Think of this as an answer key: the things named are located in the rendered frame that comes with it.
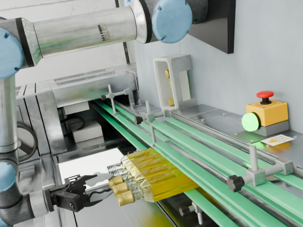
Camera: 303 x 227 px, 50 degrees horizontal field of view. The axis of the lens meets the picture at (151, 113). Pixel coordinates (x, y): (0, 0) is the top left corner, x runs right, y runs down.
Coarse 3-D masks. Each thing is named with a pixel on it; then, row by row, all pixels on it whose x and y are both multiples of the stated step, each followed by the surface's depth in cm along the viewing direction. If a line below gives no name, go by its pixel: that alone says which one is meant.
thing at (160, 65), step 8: (160, 64) 134; (168, 64) 118; (160, 72) 134; (160, 80) 135; (168, 80) 136; (160, 88) 136; (168, 88) 137; (160, 96) 136; (168, 96) 137; (176, 96) 122; (160, 104) 138; (176, 104) 122
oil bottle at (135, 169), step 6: (144, 162) 108; (150, 162) 107; (156, 162) 106; (162, 162) 105; (168, 162) 105; (132, 168) 105; (138, 168) 103; (144, 168) 103; (132, 174) 103; (132, 180) 103
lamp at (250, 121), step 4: (252, 112) 78; (244, 116) 78; (248, 116) 77; (252, 116) 77; (256, 116) 77; (244, 120) 78; (248, 120) 77; (252, 120) 76; (256, 120) 77; (260, 120) 77; (244, 124) 78; (248, 124) 77; (252, 124) 76; (256, 124) 77; (260, 124) 77; (248, 128) 77; (252, 128) 77; (256, 128) 77
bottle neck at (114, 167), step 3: (111, 165) 114; (114, 165) 114; (117, 165) 114; (120, 165) 114; (108, 168) 113; (111, 168) 113; (114, 168) 113; (117, 168) 114; (120, 168) 114; (108, 171) 115; (111, 171) 113
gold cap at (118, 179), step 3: (114, 177) 103; (117, 177) 103; (120, 177) 103; (108, 180) 102; (111, 180) 102; (114, 180) 102; (117, 180) 102; (120, 180) 102; (123, 180) 102; (108, 183) 104; (111, 183) 101; (114, 183) 102; (117, 183) 102; (120, 183) 102; (111, 186) 101
